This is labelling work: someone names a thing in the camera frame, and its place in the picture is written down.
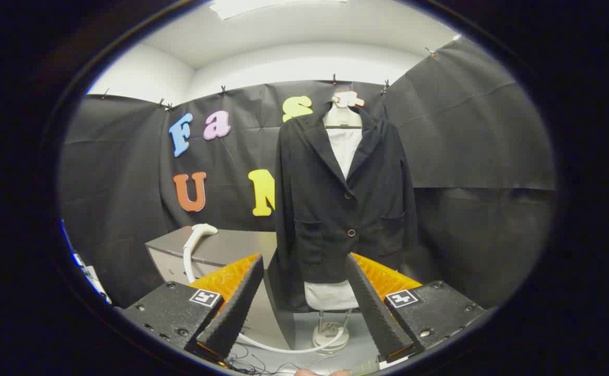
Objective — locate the black suit jacket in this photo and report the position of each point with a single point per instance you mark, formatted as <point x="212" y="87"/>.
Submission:
<point x="325" y="219"/>

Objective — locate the black backdrop cloth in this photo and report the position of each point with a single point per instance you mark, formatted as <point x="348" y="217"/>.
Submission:
<point x="127" y="172"/>

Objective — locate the round mannequin stand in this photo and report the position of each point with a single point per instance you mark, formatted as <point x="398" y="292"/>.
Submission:
<point x="329" y="337"/>

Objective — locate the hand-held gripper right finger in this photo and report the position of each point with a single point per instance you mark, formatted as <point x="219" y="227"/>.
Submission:
<point x="372" y="308"/>

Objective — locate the white mannequin torso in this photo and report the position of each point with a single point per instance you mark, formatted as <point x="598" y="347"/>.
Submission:
<point x="343" y="146"/>

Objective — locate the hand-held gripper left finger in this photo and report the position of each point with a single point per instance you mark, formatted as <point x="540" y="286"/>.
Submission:
<point x="236" y="308"/>

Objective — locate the ceiling light panel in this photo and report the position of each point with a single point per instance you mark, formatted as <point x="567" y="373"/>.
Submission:
<point x="262" y="6"/>

